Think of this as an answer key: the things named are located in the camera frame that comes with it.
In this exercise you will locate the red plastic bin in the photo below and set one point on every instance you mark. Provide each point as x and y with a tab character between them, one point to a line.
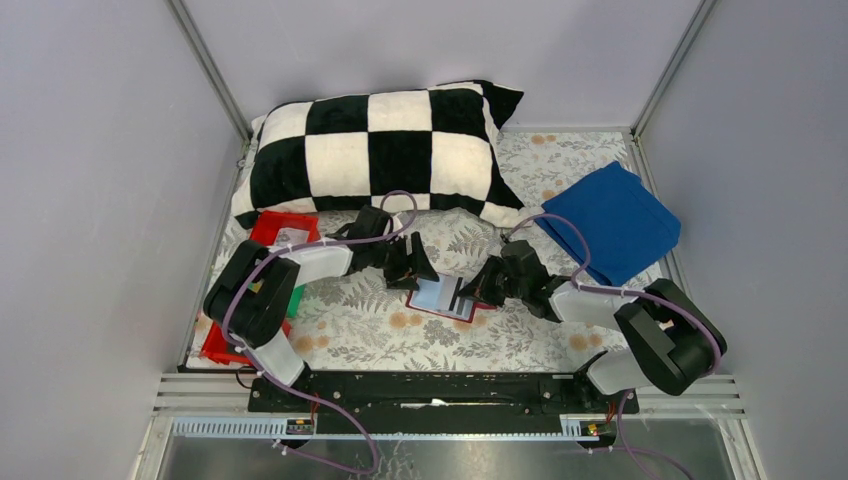
281	229
216	349

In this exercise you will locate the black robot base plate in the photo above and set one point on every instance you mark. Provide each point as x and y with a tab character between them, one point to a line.
353	395

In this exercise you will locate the red plastic bin near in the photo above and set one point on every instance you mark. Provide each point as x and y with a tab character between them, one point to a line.
216	349

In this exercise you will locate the red leather card holder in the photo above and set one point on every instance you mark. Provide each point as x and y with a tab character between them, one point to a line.
423	299

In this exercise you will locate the grey slotted cable duct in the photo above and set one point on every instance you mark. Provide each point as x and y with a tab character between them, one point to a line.
407	426

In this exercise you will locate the red plastic bin far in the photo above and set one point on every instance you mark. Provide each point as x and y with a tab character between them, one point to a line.
281	229

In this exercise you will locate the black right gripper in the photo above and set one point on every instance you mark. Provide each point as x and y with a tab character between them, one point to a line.
499	279

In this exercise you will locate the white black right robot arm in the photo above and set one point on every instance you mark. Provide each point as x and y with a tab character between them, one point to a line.
669	342

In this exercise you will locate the grey striped credit card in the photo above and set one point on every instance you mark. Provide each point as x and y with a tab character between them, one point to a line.
449	303

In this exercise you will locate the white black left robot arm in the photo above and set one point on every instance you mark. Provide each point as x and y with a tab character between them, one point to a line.
250	297

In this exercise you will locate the green plastic bin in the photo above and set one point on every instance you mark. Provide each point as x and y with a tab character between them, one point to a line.
294	301

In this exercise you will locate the floral patterned table mat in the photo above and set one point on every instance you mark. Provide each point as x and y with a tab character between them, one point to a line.
355	323

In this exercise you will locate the black white checkered pillow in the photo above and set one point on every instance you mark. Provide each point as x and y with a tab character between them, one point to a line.
426	149

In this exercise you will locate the blue folded cloth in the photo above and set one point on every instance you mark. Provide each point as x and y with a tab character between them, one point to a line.
626	228

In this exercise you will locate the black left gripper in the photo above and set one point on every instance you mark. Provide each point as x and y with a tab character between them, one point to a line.
403	259

